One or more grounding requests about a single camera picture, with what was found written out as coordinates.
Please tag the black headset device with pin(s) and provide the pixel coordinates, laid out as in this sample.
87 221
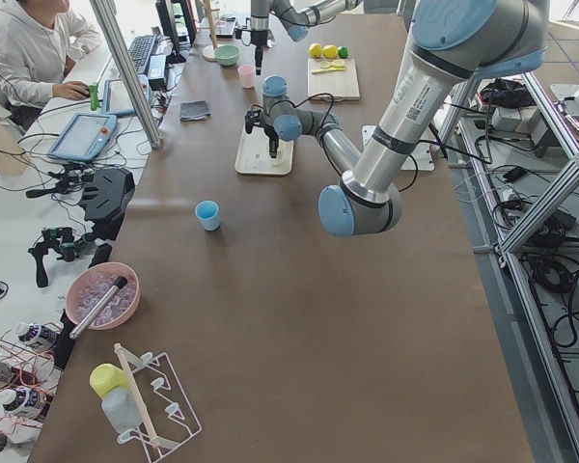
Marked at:
104 200

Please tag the blue teach pendant near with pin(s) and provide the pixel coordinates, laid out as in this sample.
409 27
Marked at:
84 138

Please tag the green lime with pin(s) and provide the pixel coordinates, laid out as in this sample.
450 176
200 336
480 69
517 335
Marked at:
343 52

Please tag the whole lemon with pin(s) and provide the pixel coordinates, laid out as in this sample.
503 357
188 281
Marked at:
330 51
315 50

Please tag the metal tool in bowl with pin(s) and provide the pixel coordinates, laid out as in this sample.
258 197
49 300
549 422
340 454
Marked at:
100 305

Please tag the seated person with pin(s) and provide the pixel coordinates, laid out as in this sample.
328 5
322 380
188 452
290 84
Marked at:
40 43

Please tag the whole lemon middle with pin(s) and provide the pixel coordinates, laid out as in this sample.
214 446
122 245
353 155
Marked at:
330 51

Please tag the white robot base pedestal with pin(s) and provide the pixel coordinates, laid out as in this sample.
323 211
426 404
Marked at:
420 157

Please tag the pink cup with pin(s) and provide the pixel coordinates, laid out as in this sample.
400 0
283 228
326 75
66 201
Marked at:
247 76

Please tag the black keyboard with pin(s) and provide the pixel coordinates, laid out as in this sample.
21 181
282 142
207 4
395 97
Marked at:
140 51

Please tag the pink bowl with ice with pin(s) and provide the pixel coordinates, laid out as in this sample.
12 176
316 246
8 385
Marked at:
92 284

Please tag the grey folded cloth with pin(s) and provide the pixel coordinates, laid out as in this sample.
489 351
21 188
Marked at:
190 111

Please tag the yellow cup on rack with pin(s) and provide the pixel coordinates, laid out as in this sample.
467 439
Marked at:
107 377

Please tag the cream rabbit tray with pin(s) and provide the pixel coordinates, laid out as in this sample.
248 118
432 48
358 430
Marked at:
252 157

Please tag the clear cup on rack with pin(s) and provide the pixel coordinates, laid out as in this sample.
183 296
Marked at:
121 410

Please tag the wooden cup stand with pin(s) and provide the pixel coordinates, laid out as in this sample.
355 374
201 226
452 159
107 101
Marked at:
209 50

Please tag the aluminium frame post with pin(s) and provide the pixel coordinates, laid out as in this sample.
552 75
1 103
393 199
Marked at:
105 13

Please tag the yellow plastic knife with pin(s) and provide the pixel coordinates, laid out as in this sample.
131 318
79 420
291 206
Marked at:
325 70

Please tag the whole lemon outer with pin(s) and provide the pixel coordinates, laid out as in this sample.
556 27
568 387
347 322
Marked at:
315 50

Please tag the blue cup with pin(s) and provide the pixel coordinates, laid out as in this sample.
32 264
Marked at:
208 215

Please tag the blue teach pendant far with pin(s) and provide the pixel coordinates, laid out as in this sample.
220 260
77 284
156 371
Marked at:
116 100

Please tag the white wire drying rack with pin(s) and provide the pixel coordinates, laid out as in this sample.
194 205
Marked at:
169 420

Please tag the blue teach pendant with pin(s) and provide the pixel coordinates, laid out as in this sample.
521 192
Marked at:
116 100
84 138

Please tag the green bowl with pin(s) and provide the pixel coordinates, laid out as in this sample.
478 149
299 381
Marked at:
226 55

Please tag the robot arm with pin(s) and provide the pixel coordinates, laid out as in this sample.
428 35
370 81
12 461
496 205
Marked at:
297 23
449 42

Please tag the wooden cutting board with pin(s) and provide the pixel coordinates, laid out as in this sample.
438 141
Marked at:
341 85

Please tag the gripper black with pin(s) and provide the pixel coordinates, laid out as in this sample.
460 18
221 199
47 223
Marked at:
270 132
259 39

